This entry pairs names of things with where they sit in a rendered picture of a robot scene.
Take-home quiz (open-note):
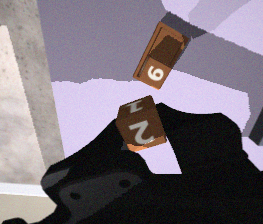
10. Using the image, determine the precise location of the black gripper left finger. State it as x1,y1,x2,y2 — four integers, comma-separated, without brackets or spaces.
41,118,129,211

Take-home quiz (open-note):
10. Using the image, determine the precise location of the brown number cube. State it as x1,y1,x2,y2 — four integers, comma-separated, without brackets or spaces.
115,95,167,152
139,55,172,89

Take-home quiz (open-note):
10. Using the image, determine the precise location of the brown rectangular tray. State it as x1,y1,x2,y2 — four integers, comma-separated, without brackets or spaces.
133,22,188,90

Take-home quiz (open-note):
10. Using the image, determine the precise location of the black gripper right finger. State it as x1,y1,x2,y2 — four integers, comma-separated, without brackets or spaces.
155,103,260,174

